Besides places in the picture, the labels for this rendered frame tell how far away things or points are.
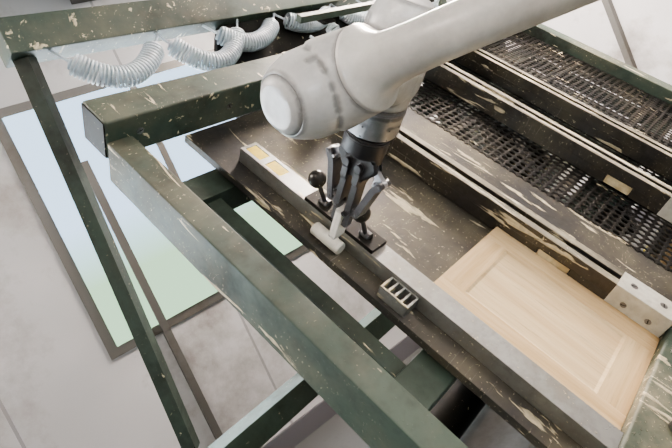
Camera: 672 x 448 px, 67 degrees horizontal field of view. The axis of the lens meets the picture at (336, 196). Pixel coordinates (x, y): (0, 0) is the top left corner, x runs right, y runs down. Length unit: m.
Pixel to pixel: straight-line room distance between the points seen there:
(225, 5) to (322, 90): 1.40
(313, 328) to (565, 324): 0.55
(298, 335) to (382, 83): 0.49
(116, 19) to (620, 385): 1.58
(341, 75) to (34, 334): 2.59
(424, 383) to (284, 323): 0.28
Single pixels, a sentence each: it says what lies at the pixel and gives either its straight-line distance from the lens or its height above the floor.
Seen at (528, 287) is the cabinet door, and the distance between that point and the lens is 1.20.
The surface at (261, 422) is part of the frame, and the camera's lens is 1.96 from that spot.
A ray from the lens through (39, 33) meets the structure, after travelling 1.63.
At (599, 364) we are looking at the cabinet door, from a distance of 1.16.
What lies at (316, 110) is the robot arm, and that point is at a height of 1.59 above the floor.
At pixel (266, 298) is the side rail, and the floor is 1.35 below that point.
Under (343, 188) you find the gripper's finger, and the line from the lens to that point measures 0.87.
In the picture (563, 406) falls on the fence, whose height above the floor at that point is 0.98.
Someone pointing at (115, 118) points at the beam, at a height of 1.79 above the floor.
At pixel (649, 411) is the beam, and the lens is 1.11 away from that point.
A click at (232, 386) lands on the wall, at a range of 3.19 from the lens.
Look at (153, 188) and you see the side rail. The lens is 1.10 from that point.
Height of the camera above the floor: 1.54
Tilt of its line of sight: 5 degrees down
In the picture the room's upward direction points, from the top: 24 degrees counter-clockwise
